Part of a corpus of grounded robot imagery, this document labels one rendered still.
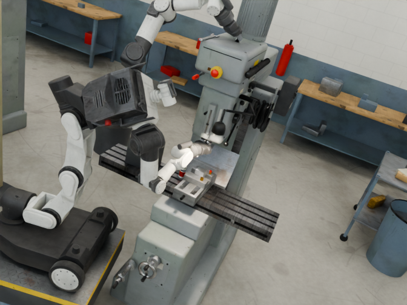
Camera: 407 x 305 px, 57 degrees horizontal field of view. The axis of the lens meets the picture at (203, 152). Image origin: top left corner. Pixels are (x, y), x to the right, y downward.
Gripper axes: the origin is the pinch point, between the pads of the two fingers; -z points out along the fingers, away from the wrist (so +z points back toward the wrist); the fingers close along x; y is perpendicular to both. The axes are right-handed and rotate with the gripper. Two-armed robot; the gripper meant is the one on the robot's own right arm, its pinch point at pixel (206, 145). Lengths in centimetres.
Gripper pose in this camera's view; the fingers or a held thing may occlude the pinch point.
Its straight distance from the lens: 233.0
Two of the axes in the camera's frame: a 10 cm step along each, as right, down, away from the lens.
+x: -7.5, -4.7, 4.7
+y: -2.5, 8.5, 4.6
